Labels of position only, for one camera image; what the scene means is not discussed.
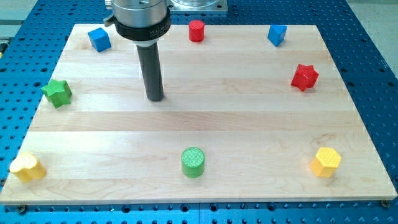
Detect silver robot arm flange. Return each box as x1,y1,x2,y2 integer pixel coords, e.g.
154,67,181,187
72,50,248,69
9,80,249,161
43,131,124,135
104,0,171,42

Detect left board clamp screw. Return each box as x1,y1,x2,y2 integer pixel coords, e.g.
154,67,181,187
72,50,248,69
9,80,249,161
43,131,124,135
16,205,28,215

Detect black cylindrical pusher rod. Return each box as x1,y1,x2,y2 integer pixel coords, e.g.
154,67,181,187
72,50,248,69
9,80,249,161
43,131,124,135
137,43,164,101

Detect red cylinder block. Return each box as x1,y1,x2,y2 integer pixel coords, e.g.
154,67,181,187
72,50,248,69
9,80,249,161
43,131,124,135
188,20,205,42

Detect red star block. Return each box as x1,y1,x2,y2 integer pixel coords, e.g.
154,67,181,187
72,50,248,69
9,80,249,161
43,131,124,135
291,64,319,91

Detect yellow hexagon block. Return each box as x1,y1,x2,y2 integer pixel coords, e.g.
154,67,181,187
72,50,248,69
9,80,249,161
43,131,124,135
310,147,341,178

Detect yellow heart block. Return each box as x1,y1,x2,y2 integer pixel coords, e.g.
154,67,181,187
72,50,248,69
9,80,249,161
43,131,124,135
9,152,47,182

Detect green star block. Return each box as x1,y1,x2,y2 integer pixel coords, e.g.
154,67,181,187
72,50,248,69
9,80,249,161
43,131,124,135
41,79,72,108

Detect light wooden board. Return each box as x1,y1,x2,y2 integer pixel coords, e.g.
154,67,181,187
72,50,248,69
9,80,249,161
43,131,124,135
1,24,397,205

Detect blue cube block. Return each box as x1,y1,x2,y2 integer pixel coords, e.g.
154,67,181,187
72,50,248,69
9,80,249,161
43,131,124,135
88,28,111,52

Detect board clamp screw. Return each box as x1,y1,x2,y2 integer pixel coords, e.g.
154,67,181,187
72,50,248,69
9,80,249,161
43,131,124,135
16,205,28,215
380,200,391,209

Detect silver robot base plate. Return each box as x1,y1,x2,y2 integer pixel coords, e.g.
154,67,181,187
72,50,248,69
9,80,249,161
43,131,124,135
166,0,228,15

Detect right board clamp screw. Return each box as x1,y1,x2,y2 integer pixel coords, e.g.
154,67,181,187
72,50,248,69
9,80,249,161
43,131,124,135
380,200,391,209

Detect green cylinder block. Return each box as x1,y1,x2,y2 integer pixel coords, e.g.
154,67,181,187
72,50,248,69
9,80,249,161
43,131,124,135
181,147,205,178

